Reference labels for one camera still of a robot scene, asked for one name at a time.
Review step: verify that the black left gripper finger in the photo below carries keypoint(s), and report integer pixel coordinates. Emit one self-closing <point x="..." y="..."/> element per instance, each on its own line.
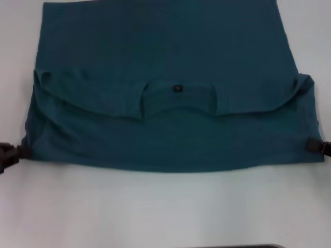
<point x="13" y="153"/>

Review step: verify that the teal T-shirt with FREE print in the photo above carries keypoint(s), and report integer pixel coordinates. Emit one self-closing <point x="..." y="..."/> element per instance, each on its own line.
<point x="168" y="103"/>

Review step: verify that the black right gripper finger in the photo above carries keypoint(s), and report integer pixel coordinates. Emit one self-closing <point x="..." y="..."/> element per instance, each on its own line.
<point x="318" y="147"/>

